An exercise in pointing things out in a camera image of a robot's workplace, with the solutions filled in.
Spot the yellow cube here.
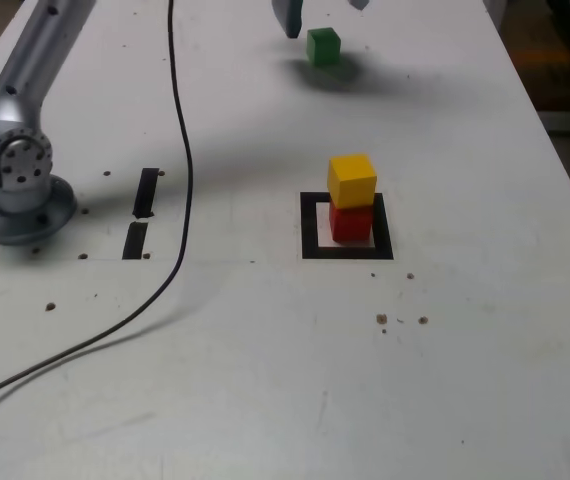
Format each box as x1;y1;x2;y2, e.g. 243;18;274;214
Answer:
327;153;379;210

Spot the green cube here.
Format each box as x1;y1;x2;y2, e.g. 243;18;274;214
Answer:
305;27;342;68

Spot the black tape square outline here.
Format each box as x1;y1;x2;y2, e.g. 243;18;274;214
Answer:
299;191;395;261

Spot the red cube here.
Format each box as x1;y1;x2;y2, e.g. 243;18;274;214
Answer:
328;199;374;242

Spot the black cable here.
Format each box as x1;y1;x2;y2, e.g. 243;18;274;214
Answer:
0;0;194;412

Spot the black tape strip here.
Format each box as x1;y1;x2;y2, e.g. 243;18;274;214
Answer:
121;167;160;261

